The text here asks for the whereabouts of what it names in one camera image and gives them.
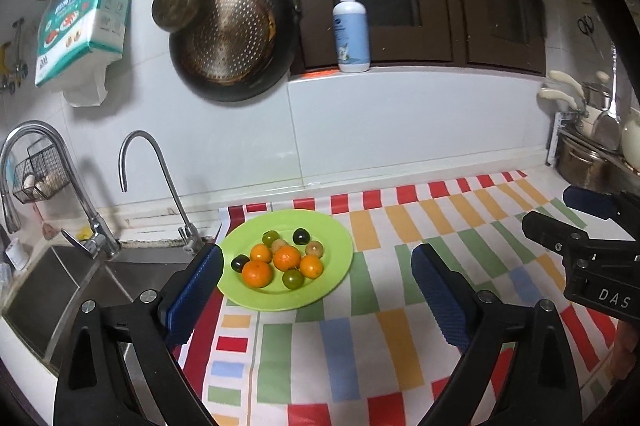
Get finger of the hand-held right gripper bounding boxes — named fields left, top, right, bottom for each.
left=521, top=211, right=640, bottom=267
left=562, top=185, right=640, bottom=231

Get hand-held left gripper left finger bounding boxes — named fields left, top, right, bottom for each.
left=52, top=243, right=224, bottom=426

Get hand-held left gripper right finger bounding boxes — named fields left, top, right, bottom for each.
left=411, top=243, right=586, bottom=426

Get large orange tangerine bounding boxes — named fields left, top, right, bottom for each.
left=241, top=260, right=274, bottom=289

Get lime green plate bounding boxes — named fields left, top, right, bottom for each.
left=216, top=208, right=353, bottom=311

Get person's right hand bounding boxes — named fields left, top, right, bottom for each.
left=614, top=321, right=640, bottom=359

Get thin gooseneck faucet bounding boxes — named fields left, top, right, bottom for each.
left=118, top=131, right=203, bottom=255

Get white kettle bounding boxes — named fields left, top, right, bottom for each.
left=620, top=113, right=640, bottom=157

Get metal spatula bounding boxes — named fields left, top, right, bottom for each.
left=592, top=46, right=623, bottom=151

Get striped checkered tablecloth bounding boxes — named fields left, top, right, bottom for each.
left=170, top=171, right=626, bottom=426

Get metal dish rack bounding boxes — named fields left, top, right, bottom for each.
left=547, top=111, right=640, bottom=187

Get lidded steel pot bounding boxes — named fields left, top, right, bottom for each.
left=582, top=73, right=613, bottom=111

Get large chrome faucet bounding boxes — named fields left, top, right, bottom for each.
left=0, top=121, right=121, bottom=259

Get steel sink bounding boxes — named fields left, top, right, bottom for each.
left=0, top=243, right=201, bottom=377

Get black scissors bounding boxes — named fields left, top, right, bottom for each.
left=577, top=14, right=603, bottom=51

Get white cup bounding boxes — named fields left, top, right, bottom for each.
left=5, top=241, right=28, bottom=269

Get white tissue sheet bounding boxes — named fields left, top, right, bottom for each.
left=62, top=56, right=112, bottom=108

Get black frying pan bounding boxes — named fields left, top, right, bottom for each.
left=168, top=0, right=296, bottom=102

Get white blue pump bottle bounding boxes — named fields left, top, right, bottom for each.
left=332, top=0, right=372, bottom=73

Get teal paper towel pack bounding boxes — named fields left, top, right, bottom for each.
left=34, top=0, right=135, bottom=87

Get cream handled knife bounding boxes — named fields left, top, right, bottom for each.
left=547, top=70, right=586, bottom=94
left=537, top=88, right=586, bottom=114

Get black wire basket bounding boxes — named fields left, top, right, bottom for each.
left=12, top=143, right=71, bottom=204

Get metal wall hook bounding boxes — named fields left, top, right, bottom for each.
left=12, top=18, right=26, bottom=71

